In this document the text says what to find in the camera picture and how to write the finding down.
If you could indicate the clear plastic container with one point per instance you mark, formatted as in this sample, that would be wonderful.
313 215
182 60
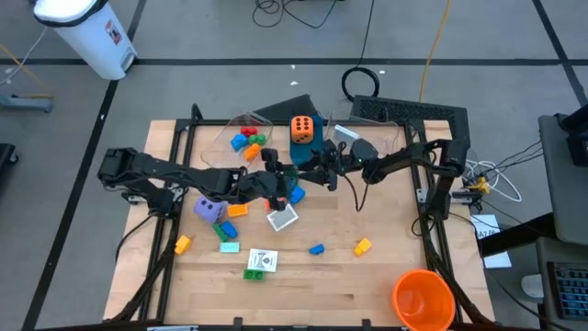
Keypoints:
220 147
386 138

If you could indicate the large green toy brick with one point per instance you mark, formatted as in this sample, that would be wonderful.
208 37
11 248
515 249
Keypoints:
253 275

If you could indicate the black computer keyboard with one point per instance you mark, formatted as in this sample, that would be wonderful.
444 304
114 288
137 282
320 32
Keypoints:
572 289

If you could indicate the small green toy brick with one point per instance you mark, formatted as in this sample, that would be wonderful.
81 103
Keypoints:
292 178

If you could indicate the black desk bar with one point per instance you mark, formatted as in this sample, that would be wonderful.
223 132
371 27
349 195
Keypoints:
514 235

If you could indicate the blue-backed playing card deck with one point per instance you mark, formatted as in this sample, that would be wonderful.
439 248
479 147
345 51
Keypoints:
345 134

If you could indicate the blue plastic bin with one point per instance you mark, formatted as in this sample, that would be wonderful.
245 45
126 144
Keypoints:
303 154

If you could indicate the light teal flat brick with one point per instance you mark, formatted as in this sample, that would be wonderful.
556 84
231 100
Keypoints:
229 247

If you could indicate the black tilted panel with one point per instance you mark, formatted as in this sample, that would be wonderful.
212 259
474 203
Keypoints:
289 109

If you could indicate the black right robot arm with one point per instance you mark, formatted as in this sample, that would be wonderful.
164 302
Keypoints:
404 158

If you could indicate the black metal table frame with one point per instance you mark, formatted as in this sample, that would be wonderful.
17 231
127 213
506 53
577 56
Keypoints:
206 123

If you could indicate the grey keyboard desk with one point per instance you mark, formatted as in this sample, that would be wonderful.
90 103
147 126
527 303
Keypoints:
542 257

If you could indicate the light blue toy block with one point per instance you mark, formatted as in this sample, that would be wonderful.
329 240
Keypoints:
239 142

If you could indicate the grey side desk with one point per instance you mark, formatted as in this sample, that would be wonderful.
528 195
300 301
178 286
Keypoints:
562 197

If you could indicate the purple foam die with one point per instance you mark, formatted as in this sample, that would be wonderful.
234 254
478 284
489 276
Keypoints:
209 211

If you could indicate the blue rounded toy block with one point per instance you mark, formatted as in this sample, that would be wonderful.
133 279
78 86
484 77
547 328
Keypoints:
229 229

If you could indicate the black desk device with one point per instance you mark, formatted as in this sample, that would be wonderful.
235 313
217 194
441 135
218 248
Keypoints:
579 142

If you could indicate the green long toy brick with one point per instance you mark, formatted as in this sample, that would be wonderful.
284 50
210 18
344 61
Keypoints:
218 233

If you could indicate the yellow two-stud toy block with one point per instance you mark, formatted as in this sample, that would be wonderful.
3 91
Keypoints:
361 247
182 245

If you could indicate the white emblem playing card deck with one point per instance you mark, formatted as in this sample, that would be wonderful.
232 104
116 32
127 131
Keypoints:
262 260

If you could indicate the large blue two-stud block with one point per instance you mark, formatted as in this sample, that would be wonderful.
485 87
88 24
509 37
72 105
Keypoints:
297 194

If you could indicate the white computer mouse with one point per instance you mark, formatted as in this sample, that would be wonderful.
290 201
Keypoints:
533 286

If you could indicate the white trash can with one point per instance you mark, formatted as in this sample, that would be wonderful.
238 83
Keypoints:
92 41

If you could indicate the green round-stud toy block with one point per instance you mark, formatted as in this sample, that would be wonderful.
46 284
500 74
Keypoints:
258 139

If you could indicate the orange eight-stud brick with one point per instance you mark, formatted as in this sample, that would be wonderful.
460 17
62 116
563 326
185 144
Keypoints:
267 206

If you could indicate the grey stand base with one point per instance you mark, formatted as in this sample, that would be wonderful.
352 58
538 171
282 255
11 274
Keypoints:
27 103

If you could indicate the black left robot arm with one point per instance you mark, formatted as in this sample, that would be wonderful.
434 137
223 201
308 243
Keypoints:
184 174

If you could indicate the orange wedge toy block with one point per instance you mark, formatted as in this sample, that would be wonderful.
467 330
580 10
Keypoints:
252 151

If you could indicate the orange plastic bowl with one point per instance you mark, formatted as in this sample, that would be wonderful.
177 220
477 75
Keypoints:
422 301

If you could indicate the small blue toy block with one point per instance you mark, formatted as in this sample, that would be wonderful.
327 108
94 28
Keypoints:
316 249

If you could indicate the black caster base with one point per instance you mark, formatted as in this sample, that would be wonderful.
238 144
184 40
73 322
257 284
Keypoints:
5 156

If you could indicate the grey-backed playing card deck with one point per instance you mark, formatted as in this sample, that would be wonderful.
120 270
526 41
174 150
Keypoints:
283 219

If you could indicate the orange foam die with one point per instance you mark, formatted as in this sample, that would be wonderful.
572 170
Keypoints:
302 129

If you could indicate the yellow flat toy brick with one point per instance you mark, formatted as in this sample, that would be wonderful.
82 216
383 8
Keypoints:
237 210

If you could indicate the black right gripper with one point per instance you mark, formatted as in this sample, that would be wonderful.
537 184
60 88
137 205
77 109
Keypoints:
335 161

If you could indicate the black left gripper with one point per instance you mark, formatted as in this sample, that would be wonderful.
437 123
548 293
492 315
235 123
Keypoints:
264 186

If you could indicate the red round-stud toy block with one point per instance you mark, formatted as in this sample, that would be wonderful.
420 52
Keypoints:
248 131

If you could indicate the white paper sheet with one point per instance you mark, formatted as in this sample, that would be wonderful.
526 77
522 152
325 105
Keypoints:
498 260
484 225

